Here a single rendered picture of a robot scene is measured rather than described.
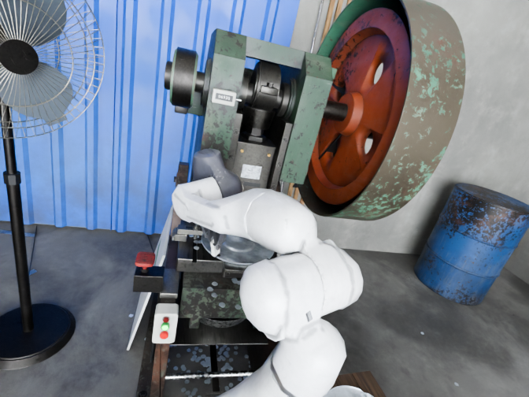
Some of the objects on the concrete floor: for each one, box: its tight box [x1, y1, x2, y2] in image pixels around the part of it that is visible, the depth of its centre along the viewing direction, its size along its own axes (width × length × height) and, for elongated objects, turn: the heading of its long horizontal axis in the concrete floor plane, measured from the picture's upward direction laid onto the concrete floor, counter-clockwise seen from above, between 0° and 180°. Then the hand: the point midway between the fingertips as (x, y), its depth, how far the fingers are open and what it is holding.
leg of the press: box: [135, 161, 189, 397], centre depth 151 cm, size 92×12×90 cm, turn 165°
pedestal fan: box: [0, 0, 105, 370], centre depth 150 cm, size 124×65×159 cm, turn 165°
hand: (215, 246), depth 108 cm, fingers closed
